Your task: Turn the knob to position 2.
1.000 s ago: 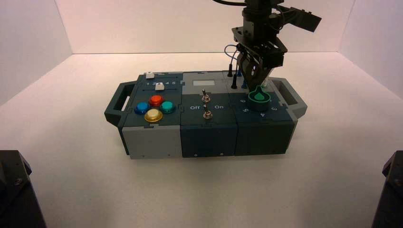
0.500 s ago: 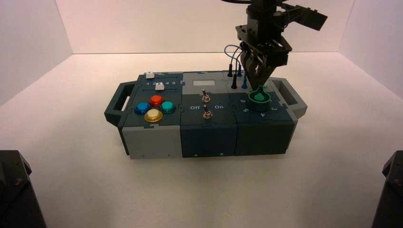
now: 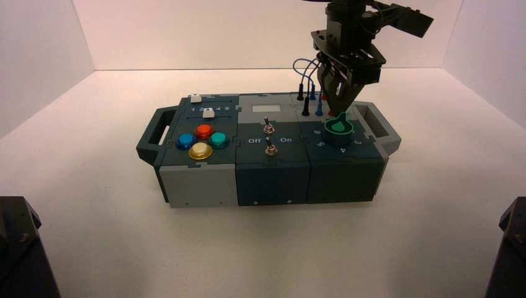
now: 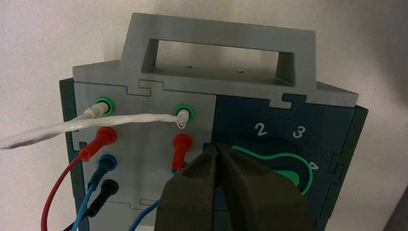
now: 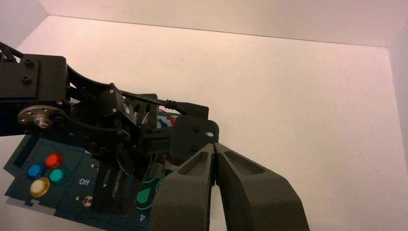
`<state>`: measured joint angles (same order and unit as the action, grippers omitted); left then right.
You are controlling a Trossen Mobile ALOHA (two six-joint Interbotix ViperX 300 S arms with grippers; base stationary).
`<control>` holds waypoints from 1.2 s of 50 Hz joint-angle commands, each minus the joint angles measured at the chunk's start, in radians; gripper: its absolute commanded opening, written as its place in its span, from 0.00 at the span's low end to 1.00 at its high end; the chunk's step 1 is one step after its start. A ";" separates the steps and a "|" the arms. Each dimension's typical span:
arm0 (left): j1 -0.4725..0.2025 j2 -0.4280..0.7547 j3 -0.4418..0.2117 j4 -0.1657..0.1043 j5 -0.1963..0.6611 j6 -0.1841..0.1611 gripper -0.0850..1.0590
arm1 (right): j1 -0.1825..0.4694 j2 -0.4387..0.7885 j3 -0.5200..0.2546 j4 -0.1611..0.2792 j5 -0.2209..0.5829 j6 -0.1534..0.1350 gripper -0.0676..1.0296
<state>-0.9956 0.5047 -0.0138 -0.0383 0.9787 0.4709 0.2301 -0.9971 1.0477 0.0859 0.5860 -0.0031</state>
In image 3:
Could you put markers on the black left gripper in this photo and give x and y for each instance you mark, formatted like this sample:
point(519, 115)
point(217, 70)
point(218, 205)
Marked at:
point(349, 49)

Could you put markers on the green pointer knob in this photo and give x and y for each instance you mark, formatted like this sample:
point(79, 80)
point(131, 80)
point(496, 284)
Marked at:
point(337, 130)

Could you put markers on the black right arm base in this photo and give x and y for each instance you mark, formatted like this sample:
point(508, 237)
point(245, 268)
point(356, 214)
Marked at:
point(509, 255)

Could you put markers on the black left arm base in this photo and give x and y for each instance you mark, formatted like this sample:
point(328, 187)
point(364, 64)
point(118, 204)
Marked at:
point(20, 255)

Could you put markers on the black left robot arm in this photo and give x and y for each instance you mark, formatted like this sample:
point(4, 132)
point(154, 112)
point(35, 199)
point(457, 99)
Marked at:
point(345, 8)

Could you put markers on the blue banana plug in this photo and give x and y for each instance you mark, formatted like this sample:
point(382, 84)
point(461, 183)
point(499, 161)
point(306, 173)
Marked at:
point(319, 108)
point(313, 93)

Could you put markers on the black banana plug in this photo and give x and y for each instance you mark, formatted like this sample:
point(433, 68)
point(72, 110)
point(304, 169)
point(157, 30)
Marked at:
point(305, 107)
point(300, 92)

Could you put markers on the green round push button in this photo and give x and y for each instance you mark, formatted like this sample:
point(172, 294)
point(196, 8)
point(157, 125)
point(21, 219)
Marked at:
point(218, 140)

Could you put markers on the white slider cap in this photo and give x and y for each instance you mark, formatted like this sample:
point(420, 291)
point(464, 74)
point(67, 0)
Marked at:
point(195, 98)
point(208, 113)

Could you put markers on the red round push button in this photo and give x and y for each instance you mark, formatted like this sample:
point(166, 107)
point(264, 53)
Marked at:
point(203, 131)

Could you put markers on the yellow round push button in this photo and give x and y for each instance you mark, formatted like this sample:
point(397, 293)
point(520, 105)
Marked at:
point(200, 151)

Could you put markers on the blue round push button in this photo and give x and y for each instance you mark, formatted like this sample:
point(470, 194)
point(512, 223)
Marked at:
point(185, 141)

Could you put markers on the grey and teal control box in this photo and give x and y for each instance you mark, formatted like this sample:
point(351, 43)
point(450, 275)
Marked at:
point(197, 185)

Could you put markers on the metal toggle switch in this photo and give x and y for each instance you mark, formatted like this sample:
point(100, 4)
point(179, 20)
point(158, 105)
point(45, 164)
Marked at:
point(268, 126)
point(270, 148)

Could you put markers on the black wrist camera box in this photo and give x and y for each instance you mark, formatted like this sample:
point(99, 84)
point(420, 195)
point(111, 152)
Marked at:
point(407, 20)

